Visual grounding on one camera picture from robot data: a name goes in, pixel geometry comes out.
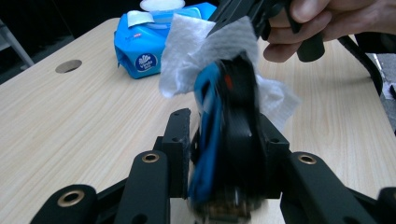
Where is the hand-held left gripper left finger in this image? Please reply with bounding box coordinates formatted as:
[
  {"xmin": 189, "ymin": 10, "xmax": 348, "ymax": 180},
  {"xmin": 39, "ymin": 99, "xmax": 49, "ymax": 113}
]
[{"xmin": 153, "ymin": 107, "xmax": 192, "ymax": 200}]

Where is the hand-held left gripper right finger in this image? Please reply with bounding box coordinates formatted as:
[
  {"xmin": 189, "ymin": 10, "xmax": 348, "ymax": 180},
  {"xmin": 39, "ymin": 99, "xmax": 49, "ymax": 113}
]
[{"xmin": 260, "ymin": 113, "xmax": 292, "ymax": 200}]

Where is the blue toy car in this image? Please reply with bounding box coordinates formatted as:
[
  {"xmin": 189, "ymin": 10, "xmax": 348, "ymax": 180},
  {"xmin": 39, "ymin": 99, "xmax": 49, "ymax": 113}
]
[{"xmin": 186, "ymin": 50, "xmax": 272, "ymax": 223}]

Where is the white wet wipe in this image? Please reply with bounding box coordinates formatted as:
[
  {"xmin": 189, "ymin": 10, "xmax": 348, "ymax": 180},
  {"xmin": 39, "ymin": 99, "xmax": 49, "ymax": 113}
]
[{"xmin": 158, "ymin": 13, "xmax": 302, "ymax": 132}]

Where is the blue wet wipes pack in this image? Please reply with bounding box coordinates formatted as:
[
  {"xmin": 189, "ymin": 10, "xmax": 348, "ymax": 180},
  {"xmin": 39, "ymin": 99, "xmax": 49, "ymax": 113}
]
[{"xmin": 113, "ymin": 2, "xmax": 218, "ymax": 79}]

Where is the white sticker flap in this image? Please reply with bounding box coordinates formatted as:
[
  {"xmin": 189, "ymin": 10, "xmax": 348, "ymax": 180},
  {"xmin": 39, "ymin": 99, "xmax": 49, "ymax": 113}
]
[{"xmin": 126, "ymin": 9, "xmax": 156, "ymax": 28}]

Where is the white metal stand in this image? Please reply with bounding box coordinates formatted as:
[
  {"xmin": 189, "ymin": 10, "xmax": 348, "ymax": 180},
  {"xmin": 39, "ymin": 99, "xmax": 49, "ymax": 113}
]
[{"xmin": 0, "ymin": 18, "xmax": 35, "ymax": 68}]

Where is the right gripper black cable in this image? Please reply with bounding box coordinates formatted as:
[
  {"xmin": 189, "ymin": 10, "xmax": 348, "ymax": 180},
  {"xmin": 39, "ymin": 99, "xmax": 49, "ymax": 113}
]
[{"xmin": 338, "ymin": 32, "xmax": 385, "ymax": 96}]

